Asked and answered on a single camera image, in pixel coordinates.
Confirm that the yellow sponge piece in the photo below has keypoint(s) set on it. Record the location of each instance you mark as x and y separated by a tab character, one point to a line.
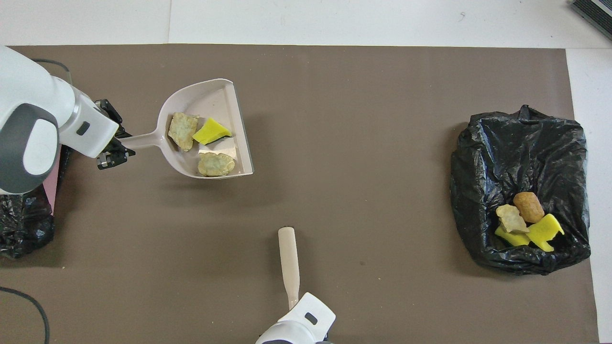
509	240
211	133
547	232

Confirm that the beige sponge piece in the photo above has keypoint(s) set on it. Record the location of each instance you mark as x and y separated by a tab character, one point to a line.
183	131
510	217
216	164

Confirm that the dark ribbed device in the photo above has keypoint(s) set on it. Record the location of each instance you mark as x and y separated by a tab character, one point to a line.
597	12

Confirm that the brown cork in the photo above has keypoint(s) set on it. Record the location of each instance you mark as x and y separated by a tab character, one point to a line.
529	207

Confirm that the black plastic trash bag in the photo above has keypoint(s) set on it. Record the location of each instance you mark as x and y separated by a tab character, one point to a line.
24	224
502	157

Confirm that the beige plastic dustpan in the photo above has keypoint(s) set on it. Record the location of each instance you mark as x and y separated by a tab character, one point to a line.
215	100

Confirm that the pink bin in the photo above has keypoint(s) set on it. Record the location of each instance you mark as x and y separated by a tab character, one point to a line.
51	196

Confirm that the beige hand brush black bristles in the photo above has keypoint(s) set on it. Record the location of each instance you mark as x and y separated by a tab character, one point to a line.
289	258

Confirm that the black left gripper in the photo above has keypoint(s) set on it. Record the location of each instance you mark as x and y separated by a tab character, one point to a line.
107	107

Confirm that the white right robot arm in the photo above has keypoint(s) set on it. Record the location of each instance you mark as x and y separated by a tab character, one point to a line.
301	320

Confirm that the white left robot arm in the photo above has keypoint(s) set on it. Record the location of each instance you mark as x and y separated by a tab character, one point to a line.
28	86

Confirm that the brown table mat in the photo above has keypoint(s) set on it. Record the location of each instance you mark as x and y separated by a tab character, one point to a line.
334	95

